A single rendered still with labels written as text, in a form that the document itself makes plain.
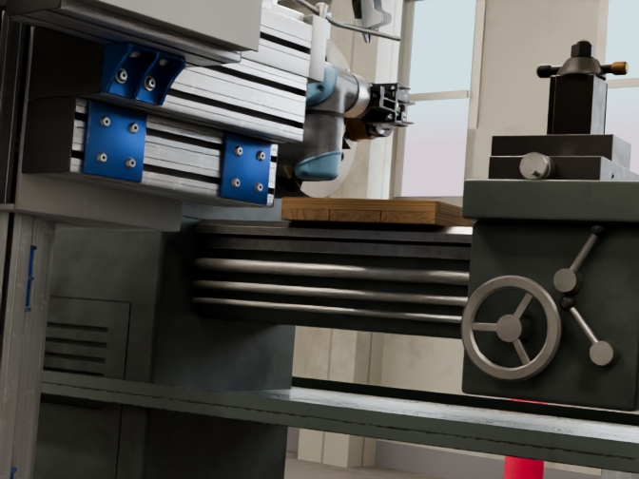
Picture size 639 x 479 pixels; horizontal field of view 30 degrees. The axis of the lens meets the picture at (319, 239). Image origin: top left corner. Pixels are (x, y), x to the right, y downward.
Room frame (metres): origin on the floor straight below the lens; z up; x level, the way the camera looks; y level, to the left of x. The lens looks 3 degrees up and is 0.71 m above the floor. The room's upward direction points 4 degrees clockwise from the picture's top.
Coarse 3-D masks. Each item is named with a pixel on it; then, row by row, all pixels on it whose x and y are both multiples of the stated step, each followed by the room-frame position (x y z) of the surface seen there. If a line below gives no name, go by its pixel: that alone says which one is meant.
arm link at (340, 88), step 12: (324, 72) 1.90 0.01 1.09; (336, 72) 1.93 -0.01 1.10; (348, 72) 1.98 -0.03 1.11; (312, 84) 1.91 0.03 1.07; (324, 84) 1.90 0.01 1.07; (336, 84) 1.92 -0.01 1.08; (348, 84) 1.96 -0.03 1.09; (312, 96) 1.91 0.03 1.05; (324, 96) 1.91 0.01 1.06; (336, 96) 1.93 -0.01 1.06; (348, 96) 1.96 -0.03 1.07; (312, 108) 1.93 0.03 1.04; (324, 108) 1.93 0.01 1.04; (336, 108) 1.93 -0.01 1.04; (348, 108) 1.99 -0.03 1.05
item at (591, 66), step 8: (568, 64) 1.91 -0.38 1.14; (576, 64) 1.90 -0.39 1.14; (584, 64) 1.90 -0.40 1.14; (592, 64) 1.90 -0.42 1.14; (560, 72) 1.92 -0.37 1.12; (568, 72) 1.90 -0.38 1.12; (576, 72) 1.89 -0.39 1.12; (584, 72) 1.89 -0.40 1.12; (592, 72) 1.89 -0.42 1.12; (600, 72) 1.90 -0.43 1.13
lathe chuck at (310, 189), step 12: (336, 48) 2.31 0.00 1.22; (336, 60) 2.31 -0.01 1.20; (348, 156) 2.38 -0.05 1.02; (288, 168) 2.19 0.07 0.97; (348, 168) 2.38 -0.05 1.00; (276, 180) 2.22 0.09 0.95; (336, 180) 2.34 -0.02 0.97; (276, 192) 2.27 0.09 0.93; (288, 192) 2.25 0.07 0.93; (300, 192) 2.24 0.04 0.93; (312, 192) 2.27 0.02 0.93; (324, 192) 2.31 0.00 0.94
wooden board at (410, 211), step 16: (288, 208) 2.09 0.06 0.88; (304, 208) 2.08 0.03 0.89; (320, 208) 2.06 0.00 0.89; (336, 208) 2.04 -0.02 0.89; (352, 208) 2.03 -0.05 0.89; (368, 208) 2.01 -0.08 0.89; (384, 208) 1.99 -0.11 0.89; (400, 208) 1.98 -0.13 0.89; (416, 208) 1.96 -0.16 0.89; (432, 208) 1.95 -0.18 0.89; (448, 208) 1.99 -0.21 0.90; (400, 224) 2.01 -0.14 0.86; (416, 224) 1.99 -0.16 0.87; (432, 224) 1.96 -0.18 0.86; (448, 224) 1.99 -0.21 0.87; (464, 224) 2.05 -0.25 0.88
